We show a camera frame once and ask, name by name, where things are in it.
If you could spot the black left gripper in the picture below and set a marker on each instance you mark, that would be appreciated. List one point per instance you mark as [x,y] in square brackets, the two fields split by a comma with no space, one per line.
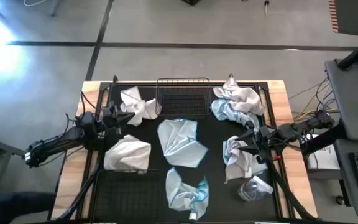
[109,116]

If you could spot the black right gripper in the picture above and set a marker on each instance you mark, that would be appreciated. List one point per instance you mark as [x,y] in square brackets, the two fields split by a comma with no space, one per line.
[263,143]

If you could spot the light blue microfiber towel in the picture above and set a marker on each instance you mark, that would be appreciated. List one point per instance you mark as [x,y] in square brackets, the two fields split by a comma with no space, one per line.
[225,112]
[179,143]
[179,196]
[259,168]

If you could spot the white paper towel tag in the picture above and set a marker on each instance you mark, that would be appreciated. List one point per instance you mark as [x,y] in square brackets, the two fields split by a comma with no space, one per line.
[193,215]

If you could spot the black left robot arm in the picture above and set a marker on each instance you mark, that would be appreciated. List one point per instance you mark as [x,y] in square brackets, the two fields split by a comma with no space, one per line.
[54,141]

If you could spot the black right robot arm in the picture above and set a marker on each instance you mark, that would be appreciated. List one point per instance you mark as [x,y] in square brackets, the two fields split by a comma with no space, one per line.
[291,130]

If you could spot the black table mat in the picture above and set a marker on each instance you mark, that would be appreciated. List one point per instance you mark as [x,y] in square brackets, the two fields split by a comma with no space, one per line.
[216,155]

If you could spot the clear plastic bag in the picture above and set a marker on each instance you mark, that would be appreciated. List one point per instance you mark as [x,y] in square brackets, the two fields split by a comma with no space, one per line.
[253,189]

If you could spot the white box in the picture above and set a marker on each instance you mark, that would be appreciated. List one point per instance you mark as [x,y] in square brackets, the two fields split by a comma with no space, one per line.
[325,158]

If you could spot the black desk leg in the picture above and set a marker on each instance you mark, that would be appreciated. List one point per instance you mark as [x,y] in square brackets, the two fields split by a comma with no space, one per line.
[328,139]

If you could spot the grey side desk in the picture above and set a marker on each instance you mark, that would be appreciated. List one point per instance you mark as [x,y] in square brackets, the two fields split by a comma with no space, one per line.
[346,186]
[350,99]

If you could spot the black caster wheel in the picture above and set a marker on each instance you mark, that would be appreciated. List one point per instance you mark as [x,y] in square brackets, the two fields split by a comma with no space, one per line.
[340,200]

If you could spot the grey metal desk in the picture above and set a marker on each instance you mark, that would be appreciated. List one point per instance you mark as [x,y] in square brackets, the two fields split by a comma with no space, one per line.
[2,148]

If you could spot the grey table leg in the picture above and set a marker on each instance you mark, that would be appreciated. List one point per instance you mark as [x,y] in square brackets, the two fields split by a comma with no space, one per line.
[55,7]

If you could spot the black floor object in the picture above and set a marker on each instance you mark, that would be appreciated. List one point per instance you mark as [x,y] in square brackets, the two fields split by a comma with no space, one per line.
[191,2]

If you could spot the black monitor pole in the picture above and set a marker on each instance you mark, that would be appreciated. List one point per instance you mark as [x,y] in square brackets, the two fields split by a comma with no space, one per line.
[357,53]

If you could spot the dark rug with striped edge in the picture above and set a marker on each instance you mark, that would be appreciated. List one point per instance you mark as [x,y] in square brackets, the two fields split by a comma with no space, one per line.
[353,15]

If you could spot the black frame clamp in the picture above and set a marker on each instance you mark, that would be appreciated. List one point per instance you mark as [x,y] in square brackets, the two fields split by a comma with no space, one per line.
[230,76]
[115,79]

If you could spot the black metal rig frame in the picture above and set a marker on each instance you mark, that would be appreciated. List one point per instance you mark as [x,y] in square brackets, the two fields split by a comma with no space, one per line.
[291,194]

